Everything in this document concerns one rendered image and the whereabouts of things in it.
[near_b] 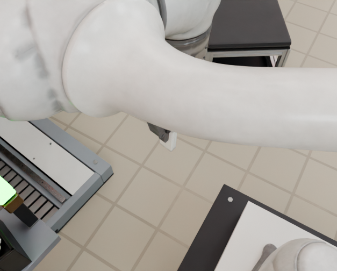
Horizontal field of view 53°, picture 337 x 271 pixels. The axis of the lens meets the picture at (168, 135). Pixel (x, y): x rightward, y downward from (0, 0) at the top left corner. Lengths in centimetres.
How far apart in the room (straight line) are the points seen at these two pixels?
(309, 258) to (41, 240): 61
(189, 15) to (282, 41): 116
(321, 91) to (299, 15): 202
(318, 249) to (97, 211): 92
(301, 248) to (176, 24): 48
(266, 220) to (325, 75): 77
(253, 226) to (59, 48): 79
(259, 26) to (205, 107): 133
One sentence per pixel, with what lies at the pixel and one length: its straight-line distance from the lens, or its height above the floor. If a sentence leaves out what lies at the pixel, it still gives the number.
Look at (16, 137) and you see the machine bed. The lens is 157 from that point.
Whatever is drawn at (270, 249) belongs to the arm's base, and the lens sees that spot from 94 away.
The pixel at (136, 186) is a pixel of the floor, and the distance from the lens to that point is 142.
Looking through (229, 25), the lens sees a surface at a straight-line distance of 152.
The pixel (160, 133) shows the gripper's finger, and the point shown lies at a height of 82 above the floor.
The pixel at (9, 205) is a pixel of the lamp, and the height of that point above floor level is 60.
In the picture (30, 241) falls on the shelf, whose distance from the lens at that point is 94.
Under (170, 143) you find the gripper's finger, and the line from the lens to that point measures 63.
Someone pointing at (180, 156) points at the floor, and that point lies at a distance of 148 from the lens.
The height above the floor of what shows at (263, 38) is 34.
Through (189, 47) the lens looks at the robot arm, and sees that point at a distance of 42.
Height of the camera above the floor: 130
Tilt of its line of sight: 57 degrees down
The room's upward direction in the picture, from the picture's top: straight up
